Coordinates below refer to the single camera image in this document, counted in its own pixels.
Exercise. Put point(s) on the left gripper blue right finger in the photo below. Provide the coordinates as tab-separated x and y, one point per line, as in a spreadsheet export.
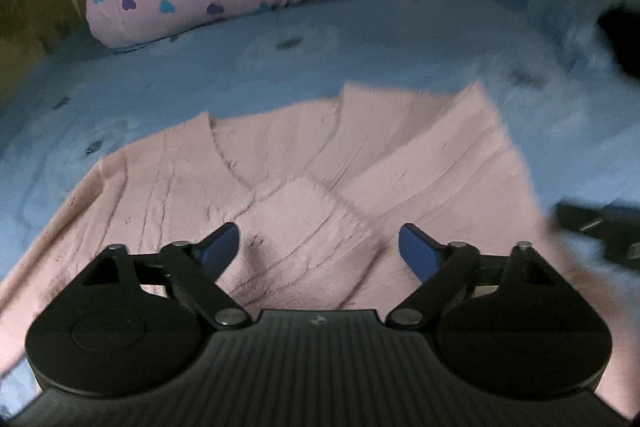
426	258

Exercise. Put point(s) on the blue dandelion bed sheet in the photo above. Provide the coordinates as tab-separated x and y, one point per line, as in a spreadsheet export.
579	132

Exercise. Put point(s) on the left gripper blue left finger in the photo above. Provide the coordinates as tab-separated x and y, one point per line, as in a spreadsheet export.
209	258

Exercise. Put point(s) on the black clothing on pillow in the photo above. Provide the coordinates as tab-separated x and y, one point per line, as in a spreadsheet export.
620	29

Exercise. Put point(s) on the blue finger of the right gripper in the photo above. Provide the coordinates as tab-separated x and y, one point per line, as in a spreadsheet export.
593	221

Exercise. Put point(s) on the pink knit cardigan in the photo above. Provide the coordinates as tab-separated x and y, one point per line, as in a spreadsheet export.
317	321

